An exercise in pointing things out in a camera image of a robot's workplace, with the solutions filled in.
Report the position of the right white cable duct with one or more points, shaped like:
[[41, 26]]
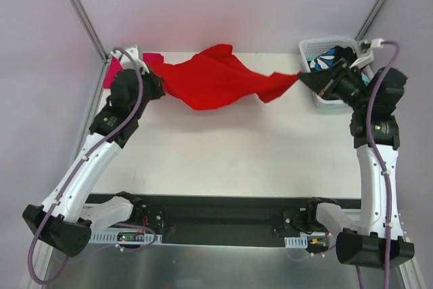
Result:
[[296, 242]]

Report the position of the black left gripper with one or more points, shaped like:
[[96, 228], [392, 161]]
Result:
[[155, 83]]

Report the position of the black t shirt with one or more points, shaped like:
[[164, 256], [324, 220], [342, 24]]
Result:
[[346, 53]]

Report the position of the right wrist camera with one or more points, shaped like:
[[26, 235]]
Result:
[[365, 54]]

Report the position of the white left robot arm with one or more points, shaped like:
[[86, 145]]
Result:
[[61, 221]]

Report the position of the left aluminium frame post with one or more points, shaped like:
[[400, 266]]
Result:
[[89, 28]]

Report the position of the white plastic laundry basket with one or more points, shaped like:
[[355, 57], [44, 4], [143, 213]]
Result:
[[313, 48]]

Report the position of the left white cable duct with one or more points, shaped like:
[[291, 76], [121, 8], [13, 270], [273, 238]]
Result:
[[124, 237]]

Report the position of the folded magenta t shirt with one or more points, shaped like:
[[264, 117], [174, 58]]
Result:
[[115, 66]]

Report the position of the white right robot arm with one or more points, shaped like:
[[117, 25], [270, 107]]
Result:
[[376, 240]]

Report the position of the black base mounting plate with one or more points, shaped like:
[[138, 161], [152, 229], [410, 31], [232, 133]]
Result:
[[225, 220]]

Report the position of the white cable duct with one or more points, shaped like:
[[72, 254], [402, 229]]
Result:
[[124, 237], [296, 242]]

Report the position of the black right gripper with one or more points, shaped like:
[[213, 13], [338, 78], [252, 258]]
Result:
[[331, 81]]

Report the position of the red t shirt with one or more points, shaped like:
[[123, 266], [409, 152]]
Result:
[[215, 78]]

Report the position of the teal pink garment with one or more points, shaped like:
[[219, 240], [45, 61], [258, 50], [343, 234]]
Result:
[[322, 61]]

